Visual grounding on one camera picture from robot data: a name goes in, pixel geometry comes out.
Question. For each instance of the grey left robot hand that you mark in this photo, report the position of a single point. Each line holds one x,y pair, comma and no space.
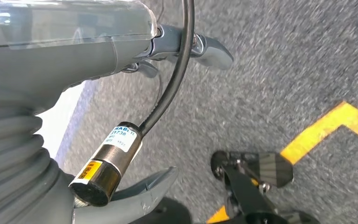
58,55

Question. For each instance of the yellow floor tape square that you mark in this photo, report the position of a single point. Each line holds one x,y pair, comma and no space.
342,117

